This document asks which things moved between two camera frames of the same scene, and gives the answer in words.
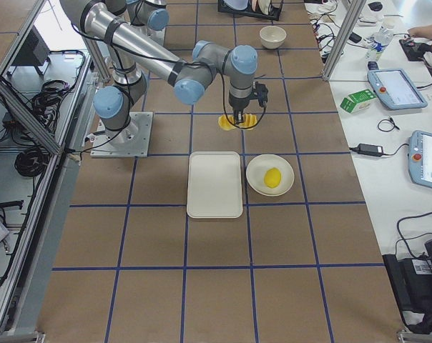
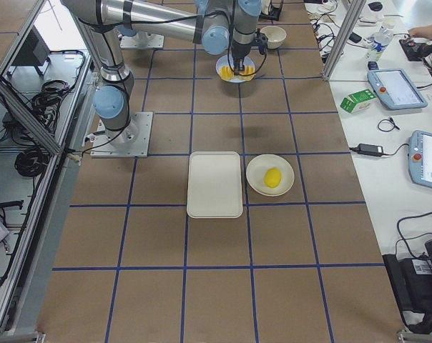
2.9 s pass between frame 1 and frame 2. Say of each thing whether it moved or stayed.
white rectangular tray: stayed
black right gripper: moved
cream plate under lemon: stayed
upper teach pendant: stayed
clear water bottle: stayed
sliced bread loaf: moved
